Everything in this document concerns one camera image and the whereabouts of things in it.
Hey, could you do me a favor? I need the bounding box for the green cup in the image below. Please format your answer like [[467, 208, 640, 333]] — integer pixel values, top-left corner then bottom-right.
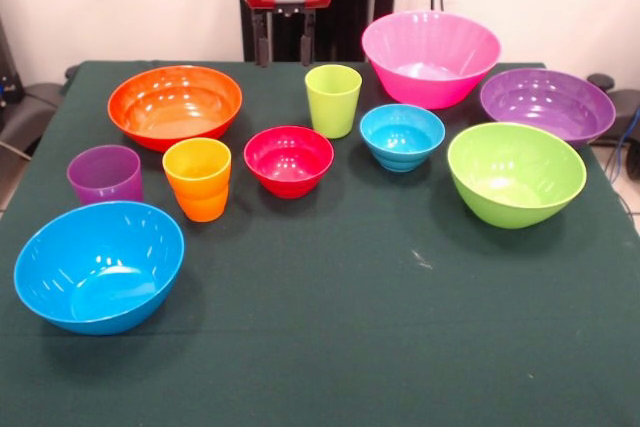
[[304, 64, 363, 140]]

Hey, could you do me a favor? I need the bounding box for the blue cable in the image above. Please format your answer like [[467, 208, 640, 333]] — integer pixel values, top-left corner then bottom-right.
[[604, 106, 640, 183]]

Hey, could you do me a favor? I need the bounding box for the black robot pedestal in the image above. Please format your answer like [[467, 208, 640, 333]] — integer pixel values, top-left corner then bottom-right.
[[230, 0, 404, 63]]

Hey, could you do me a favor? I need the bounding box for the orange cup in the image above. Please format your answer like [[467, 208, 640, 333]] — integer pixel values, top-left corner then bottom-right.
[[161, 137, 233, 223]]

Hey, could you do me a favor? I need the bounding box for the purple cup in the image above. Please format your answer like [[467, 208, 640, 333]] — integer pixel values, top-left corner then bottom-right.
[[66, 144, 145, 207]]

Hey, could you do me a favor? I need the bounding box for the small blue bowl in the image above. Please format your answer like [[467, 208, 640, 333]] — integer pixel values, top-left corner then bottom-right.
[[359, 103, 446, 173]]

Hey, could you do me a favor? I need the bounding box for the large purple bowl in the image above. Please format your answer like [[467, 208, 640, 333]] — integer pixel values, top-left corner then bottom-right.
[[479, 67, 617, 148]]

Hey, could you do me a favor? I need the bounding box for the dark green tablecloth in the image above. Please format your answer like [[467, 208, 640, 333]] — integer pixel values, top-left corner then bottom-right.
[[0, 60, 640, 427]]

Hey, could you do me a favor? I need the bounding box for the large orange-red bowl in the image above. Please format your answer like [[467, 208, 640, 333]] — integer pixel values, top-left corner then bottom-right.
[[107, 65, 244, 154]]

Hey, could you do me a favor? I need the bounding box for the small red-pink bowl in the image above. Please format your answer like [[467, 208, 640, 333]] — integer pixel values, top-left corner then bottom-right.
[[243, 125, 335, 200]]

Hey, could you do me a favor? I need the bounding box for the large green bowl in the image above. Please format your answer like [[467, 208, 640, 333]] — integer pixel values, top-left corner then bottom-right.
[[446, 122, 588, 230]]

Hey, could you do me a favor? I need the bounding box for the large blue bowl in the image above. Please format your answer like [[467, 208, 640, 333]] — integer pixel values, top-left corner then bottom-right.
[[13, 200, 186, 337]]

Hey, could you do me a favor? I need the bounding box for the large pink bowl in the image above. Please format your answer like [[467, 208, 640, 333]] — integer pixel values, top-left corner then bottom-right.
[[361, 10, 502, 111]]

